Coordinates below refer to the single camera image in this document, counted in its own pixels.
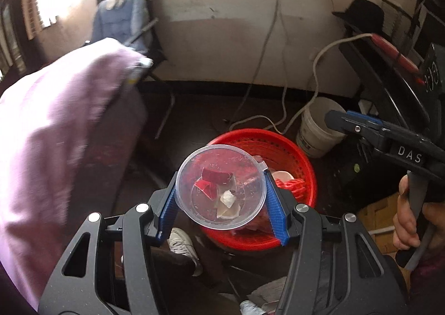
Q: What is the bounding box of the grey cable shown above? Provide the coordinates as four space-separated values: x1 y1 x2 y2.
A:
240 0 293 121

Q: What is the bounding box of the purple printed blanket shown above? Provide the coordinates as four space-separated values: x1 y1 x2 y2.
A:
0 38 154 312

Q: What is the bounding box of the red plug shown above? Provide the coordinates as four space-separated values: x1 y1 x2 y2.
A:
372 33 419 74

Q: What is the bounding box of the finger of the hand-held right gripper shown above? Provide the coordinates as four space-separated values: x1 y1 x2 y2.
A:
325 110 383 149
347 110 428 141

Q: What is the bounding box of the white plastic bucket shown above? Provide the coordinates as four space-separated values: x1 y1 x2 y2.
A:
296 97 348 159

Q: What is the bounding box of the clear plastic cup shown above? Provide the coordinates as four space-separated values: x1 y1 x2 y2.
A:
175 144 268 230

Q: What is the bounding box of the white sneaker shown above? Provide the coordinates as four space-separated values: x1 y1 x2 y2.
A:
240 299 268 315
167 227 204 277

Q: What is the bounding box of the red mesh net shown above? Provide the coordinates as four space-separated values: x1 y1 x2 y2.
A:
275 178 306 202

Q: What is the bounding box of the red wrapper scrap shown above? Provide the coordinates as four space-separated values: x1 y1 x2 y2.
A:
195 168 233 199

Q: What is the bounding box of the red mesh waste basket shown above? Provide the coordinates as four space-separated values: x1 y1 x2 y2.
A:
198 129 318 249

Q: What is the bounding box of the person's right hand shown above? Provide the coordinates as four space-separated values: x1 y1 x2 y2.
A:
393 174 445 249

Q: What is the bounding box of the white paper scrap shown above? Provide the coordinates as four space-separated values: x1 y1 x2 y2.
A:
217 190 240 218

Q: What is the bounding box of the brick pattern curtain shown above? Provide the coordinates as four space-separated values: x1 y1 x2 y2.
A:
21 0 60 41

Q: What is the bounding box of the black shelf rack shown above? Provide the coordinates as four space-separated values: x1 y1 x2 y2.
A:
339 0 445 149

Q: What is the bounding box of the person's right forearm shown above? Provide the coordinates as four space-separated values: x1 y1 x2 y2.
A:
410 232 445 315

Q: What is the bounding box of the black hat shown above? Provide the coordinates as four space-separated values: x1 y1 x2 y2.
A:
332 0 386 32

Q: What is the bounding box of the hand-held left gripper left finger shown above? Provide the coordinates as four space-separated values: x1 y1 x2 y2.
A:
38 172 181 315

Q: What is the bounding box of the blue chair cushion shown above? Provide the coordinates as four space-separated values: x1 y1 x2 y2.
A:
91 0 150 55

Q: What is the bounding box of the white power cable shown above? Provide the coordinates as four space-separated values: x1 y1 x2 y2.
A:
229 33 374 131

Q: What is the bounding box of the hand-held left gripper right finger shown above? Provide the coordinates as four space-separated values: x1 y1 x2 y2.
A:
262 169 409 315

